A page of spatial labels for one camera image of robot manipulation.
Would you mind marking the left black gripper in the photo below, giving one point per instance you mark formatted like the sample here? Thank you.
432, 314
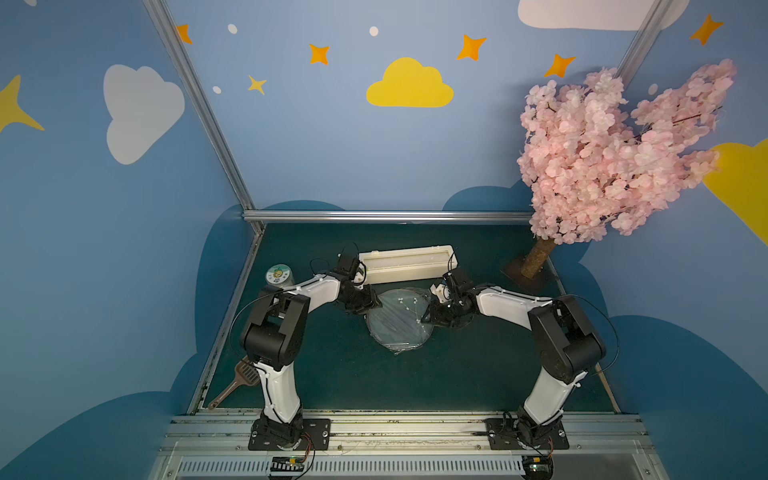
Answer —
363, 299

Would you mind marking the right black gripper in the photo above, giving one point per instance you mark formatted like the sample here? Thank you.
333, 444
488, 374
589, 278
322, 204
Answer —
442, 310

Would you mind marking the round grey glass plate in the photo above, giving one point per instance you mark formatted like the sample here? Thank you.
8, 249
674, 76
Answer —
399, 320

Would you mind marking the clear plastic wrap sheet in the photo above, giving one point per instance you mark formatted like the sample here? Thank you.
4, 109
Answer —
399, 321

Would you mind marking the white plastic wrap dispenser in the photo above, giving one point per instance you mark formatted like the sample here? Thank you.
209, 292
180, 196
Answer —
404, 265

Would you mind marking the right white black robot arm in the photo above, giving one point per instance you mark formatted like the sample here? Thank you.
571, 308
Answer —
567, 343

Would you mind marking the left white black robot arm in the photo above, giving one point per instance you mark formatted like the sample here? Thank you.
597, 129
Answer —
274, 331

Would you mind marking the brown slotted spatula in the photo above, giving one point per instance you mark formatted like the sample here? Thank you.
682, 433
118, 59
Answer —
245, 375

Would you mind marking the pink cherry blossom tree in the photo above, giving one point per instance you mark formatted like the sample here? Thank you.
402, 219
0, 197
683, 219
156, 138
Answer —
592, 167

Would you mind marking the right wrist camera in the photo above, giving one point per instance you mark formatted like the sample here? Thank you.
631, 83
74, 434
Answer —
454, 286

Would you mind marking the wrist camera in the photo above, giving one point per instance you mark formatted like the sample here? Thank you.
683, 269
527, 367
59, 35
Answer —
454, 286
349, 268

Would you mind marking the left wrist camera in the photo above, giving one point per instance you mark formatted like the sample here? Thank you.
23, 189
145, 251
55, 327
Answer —
349, 268

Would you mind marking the aluminium back frame bar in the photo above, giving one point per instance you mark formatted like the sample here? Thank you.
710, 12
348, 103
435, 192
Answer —
387, 217

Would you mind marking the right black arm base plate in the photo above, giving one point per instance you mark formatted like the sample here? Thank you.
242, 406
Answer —
508, 433

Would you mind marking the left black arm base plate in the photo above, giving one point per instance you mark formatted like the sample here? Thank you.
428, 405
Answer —
270, 435

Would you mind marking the aluminium front rail frame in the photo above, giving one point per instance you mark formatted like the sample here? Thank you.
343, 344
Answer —
408, 445

